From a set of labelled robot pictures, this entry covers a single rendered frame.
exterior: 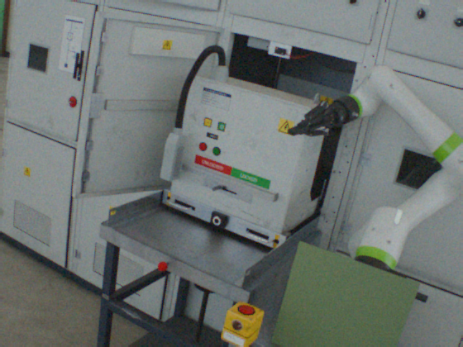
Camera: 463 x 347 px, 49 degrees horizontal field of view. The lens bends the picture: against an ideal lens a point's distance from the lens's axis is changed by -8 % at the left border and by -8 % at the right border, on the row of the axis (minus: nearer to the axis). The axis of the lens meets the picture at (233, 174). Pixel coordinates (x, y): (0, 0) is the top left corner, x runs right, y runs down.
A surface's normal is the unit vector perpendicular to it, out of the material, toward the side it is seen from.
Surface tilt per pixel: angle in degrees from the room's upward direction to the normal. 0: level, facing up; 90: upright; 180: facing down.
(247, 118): 90
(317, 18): 90
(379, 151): 90
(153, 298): 90
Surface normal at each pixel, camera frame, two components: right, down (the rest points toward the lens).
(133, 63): 0.65, 0.35
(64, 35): -0.47, 0.18
